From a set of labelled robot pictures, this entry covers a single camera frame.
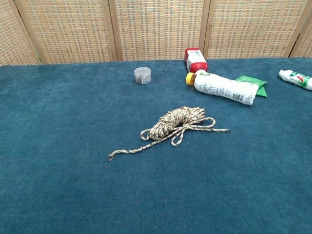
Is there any red bottle with white label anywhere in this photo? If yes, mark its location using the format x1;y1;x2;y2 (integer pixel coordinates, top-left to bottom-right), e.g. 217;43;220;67
184;47;208;74

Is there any woven wooden folding screen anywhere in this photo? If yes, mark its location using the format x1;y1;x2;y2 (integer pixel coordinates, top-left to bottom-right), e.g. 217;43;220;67
0;0;312;66

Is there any small white green-print bottle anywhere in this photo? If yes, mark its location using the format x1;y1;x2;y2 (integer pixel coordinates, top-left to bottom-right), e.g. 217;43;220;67
278;69;312;91

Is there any camouflage braided rope bundle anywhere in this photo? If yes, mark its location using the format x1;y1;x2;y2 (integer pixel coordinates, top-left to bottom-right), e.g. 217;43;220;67
107;106;232;162

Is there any green sachet packet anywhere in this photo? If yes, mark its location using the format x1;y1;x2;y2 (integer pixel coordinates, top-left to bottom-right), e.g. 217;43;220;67
234;75;268;87
254;85;268;98

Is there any clear round plastic jar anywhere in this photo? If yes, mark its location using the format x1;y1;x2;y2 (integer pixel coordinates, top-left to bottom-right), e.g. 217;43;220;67
134;66;152;85

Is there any blue velvet table cloth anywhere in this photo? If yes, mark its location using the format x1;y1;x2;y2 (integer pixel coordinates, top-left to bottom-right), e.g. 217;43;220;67
0;57;312;234

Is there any white bottle with yellow cap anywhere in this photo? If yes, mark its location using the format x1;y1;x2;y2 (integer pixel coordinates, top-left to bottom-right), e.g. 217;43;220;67
185;69;259;106

